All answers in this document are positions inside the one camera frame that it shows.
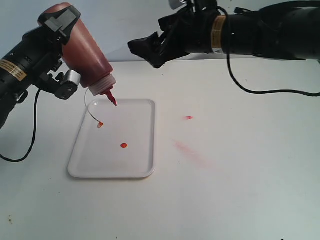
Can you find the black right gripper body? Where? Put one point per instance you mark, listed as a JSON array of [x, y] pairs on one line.
[[197, 37]]

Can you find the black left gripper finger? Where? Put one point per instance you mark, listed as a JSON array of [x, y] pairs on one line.
[[59, 24]]

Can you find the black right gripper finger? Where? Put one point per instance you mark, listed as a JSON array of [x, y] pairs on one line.
[[158, 49], [174, 23]]

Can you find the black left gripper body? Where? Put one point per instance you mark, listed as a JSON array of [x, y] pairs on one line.
[[45, 53]]

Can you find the red sauce squeeze bottle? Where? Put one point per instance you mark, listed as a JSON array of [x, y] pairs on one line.
[[83, 55]]

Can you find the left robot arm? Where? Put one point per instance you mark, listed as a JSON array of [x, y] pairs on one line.
[[15, 78]]

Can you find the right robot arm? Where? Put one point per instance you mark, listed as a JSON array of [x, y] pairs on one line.
[[287, 31]]

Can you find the white rectangular plastic tray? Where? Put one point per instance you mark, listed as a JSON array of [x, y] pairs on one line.
[[97, 152]]

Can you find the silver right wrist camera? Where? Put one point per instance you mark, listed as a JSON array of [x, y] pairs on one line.
[[175, 4]]

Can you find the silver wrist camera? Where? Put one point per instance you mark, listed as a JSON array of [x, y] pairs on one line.
[[175, 4], [67, 84]]

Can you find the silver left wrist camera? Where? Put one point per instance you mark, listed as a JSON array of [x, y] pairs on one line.
[[67, 84]]

